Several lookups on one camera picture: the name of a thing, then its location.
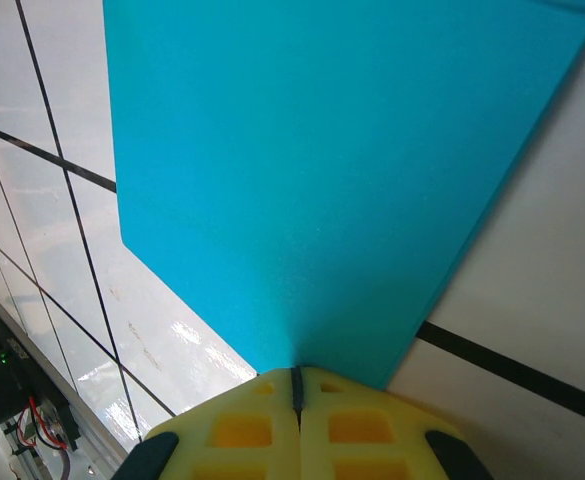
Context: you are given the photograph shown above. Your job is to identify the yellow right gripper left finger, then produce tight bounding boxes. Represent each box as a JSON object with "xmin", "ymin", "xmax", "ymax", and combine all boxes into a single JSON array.
[{"xmin": 116, "ymin": 367, "xmax": 301, "ymax": 480}]

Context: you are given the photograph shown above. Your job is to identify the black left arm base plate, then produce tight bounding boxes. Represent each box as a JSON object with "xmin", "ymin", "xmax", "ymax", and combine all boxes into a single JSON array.
[{"xmin": 0, "ymin": 308, "xmax": 81, "ymax": 454}]

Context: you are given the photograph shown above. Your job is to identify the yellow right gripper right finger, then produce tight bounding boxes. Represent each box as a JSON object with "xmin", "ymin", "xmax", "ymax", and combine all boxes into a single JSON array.
[{"xmin": 294, "ymin": 366, "xmax": 493, "ymax": 480}]

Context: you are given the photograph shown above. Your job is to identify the teal blue cloth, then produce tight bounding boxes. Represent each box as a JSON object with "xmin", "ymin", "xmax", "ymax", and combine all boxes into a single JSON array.
[{"xmin": 102, "ymin": 0, "xmax": 585, "ymax": 391}]

